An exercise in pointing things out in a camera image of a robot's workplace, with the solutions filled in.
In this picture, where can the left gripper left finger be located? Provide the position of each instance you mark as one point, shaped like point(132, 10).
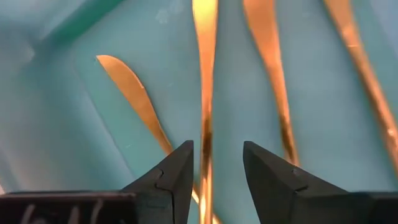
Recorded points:
point(124, 208)

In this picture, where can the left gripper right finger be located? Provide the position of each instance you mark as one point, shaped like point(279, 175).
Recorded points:
point(311, 208)

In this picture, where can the teal plastic bin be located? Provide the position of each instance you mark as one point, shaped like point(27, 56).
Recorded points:
point(62, 109)

